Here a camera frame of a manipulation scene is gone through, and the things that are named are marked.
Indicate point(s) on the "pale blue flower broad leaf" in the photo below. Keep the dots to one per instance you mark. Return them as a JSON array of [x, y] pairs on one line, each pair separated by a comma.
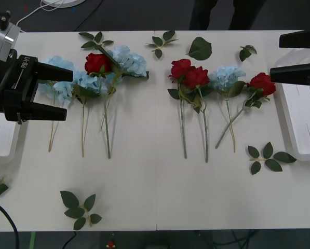
[[224, 76], [88, 81]]

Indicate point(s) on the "single large green leaf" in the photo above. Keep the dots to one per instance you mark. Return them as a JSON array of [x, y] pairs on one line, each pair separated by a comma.
[[200, 49]]

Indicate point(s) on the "small curled green leaf twig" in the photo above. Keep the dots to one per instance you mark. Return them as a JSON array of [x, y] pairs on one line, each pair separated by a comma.
[[244, 54]]

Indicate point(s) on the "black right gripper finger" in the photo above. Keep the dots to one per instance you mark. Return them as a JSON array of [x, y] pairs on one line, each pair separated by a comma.
[[295, 74], [300, 39]]

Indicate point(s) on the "red and yellow button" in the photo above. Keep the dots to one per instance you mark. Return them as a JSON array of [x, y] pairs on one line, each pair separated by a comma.
[[110, 244]]

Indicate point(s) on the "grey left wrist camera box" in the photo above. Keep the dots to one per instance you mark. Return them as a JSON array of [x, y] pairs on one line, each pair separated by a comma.
[[1, 41]]

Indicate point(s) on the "shallow white box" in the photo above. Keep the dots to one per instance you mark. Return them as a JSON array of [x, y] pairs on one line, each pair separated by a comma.
[[1, 140], [297, 122]]

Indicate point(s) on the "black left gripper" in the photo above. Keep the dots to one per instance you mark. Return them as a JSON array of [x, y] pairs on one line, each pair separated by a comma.
[[19, 90]]

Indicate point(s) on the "pale blue flower thin stem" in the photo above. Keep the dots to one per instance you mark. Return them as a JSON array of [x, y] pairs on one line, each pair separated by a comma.
[[64, 90]]

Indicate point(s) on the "white round base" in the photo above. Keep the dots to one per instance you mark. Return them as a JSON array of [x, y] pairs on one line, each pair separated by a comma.
[[64, 3]]

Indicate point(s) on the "green tape strip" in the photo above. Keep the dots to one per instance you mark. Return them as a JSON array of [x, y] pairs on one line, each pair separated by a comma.
[[33, 240]]

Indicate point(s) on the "pale blue flower dark stem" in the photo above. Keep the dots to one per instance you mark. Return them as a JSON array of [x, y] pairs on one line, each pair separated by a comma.
[[130, 61]]

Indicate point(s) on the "red rose with green stem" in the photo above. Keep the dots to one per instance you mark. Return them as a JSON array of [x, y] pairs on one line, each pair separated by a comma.
[[261, 83], [196, 76], [179, 67], [97, 63]]

